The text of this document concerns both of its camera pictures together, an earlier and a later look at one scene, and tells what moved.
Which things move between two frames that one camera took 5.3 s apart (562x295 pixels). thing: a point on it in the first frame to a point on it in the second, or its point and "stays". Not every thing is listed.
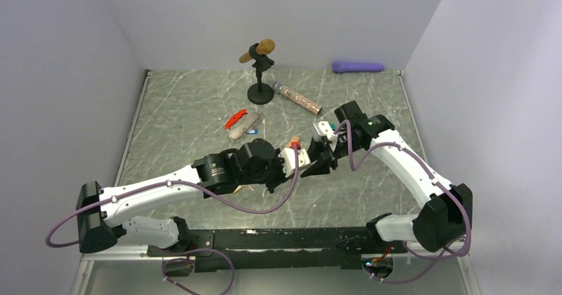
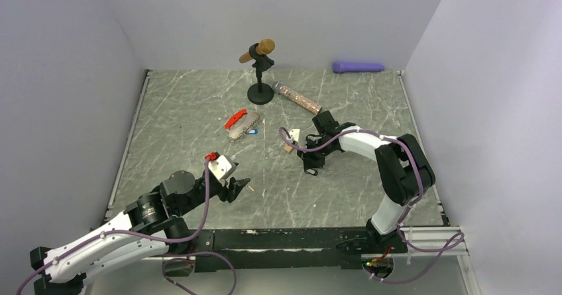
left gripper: x=281 y=178 to x=230 y=193
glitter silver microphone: x=279 y=87 stays
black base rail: x=278 y=248 stays
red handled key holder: x=238 y=124 stays
